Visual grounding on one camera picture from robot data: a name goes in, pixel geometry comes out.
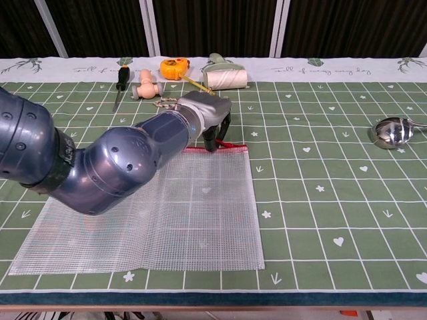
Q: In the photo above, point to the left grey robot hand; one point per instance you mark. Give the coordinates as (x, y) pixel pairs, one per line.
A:
(210, 106)

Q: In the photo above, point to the clear mesh zipper pouch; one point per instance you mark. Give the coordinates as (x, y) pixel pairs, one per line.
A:
(200, 216)

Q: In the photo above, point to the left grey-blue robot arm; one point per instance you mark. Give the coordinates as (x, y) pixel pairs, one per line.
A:
(110, 166)

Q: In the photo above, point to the yellow tape measure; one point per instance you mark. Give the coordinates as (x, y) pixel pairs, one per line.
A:
(171, 68)

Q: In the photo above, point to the wooden toy hammer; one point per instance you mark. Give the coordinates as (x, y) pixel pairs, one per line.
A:
(146, 90)

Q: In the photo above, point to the dark pleated curtain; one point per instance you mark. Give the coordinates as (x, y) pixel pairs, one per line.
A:
(217, 26)

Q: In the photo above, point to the black yellow screwdriver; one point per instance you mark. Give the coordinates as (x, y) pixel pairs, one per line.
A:
(122, 80)

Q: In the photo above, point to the green grid tablecloth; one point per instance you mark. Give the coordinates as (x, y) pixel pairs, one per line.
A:
(333, 200)

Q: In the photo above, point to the aluminium frame post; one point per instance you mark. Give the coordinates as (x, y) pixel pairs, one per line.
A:
(424, 51)
(50, 26)
(150, 30)
(279, 30)

